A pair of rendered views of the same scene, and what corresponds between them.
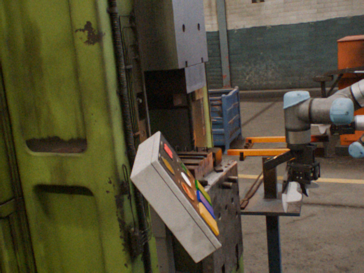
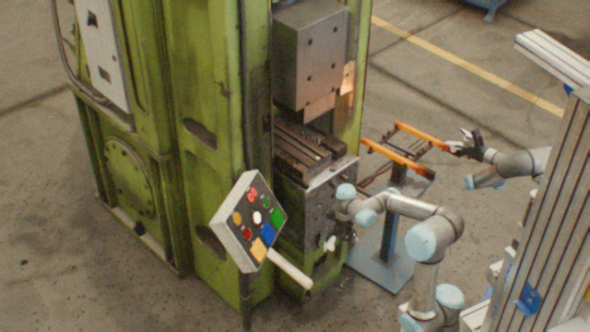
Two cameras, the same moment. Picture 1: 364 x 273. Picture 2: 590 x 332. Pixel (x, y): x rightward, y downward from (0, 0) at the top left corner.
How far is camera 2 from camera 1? 1.87 m
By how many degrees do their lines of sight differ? 34
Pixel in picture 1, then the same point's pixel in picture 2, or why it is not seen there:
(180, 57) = (299, 102)
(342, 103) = (362, 216)
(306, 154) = (344, 226)
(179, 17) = (303, 73)
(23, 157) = (180, 129)
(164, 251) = not seen: hidden behind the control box
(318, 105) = (351, 207)
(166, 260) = not seen: hidden behind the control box
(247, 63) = not seen: outside the picture
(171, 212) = (230, 246)
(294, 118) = (338, 206)
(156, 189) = (222, 234)
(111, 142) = (230, 158)
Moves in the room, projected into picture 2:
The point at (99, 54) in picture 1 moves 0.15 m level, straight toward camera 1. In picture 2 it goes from (227, 105) to (217, 126)
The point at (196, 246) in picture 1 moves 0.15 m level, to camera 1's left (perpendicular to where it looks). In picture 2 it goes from (243, 266) to (211, 255)
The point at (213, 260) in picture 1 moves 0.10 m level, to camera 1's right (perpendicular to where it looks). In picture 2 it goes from (305, 233) to (324, 239)
